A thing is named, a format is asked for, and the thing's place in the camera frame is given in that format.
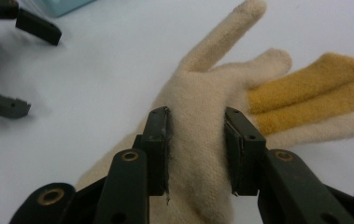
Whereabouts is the cream glove with orange fingers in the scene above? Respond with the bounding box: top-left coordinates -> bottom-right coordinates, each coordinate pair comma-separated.
75,0 -> 354,224

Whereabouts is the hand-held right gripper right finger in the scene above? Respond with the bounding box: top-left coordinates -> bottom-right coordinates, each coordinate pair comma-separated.
223,106 -> 354,224

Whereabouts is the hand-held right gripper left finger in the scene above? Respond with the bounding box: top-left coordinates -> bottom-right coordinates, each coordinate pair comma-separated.
92,105 -> 172,224

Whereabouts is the teal plastic basket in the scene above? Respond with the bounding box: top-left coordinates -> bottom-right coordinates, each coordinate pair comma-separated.
41,0 -> 98,19

